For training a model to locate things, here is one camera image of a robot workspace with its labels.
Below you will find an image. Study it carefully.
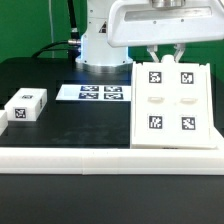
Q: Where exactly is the white cabinet top block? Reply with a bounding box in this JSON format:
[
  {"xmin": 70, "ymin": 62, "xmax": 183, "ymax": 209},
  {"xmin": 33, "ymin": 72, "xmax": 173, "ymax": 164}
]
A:
[{"xmin": 4, "ymin": 88, "xmax": 47, "ymax": 121}]

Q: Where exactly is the white marker base sheet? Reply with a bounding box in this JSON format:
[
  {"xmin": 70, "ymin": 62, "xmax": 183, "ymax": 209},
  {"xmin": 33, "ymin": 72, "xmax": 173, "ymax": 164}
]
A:
[{"xmin": 56, "ymin": 84, "xmax": 131, "ymax": 102}]

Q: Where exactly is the white U-shaped obstacle frame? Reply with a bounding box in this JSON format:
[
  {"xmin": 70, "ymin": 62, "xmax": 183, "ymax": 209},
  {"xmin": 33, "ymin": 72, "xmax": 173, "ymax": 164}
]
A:
[{"xmin": 0, "ymin": 110, "xmax": 224, "ymax": 176}]

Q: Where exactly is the white cabinet door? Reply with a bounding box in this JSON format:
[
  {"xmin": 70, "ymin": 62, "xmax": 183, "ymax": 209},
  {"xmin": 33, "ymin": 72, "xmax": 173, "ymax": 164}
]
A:
[
  {"xmin": 130, "ymin": 63, "xmax": 168, "ymax": 147},
  {"xmin": 171, "ymin": 64, "xmax": 213, "ymax": 147}
]

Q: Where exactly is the black cable bundle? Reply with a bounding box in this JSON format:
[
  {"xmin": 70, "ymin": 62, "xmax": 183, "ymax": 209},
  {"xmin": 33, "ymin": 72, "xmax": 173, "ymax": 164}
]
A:
[{"xmin": 31, "ymin": 0, "xmax": 82, "ymax": 62}]

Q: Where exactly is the thin white cable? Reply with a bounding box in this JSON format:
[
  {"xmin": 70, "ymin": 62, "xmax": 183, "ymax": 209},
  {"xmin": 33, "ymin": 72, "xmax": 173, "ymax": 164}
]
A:
[{"xmin": 48, "ymin": 0, "xmax": 55, "ymax": 59}]

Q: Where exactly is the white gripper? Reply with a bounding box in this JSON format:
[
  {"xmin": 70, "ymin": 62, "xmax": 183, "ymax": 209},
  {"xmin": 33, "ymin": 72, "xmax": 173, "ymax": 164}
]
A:
[{"xmin": 107, "ymin": 0, "xmax": 224, "ymax": 63}]

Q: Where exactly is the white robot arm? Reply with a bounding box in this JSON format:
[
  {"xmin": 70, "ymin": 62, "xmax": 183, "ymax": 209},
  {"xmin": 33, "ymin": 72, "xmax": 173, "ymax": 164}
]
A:
[{"xmin": 76, "ymin": 0, "xmax": 224, "ymax": 73}]

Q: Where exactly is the white cabinet body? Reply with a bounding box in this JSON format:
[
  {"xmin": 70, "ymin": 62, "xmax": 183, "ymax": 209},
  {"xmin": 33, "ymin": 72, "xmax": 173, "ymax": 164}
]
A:
[{"xmin": 130, "ymin": 55, "xmax": 215, "ymax": 148}]

